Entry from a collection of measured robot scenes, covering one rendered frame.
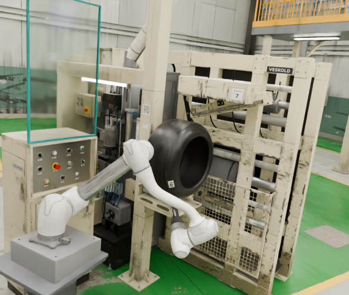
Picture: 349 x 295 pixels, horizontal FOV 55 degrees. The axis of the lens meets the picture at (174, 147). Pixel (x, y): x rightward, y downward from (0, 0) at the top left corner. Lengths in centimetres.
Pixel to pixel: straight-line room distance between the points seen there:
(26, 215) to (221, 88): 165
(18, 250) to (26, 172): 54
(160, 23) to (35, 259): 173
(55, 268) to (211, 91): 157
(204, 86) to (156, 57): 41
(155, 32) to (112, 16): 958
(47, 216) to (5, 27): 958
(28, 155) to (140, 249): 122
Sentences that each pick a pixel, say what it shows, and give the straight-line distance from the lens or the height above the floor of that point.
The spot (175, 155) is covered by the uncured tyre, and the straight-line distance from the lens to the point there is 225.
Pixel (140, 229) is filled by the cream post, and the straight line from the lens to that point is 288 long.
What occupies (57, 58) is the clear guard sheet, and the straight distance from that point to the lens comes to 241.
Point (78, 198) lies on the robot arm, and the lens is 219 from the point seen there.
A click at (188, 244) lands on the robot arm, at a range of 195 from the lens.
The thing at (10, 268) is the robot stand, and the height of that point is 65.
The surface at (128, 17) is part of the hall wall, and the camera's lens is 1233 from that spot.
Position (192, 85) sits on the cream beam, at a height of 172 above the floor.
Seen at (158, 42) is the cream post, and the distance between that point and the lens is 254.
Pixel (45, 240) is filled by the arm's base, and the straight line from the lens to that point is 213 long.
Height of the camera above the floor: 185
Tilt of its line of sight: 13 degrees down
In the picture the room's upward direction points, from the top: 6 degrees clockwise
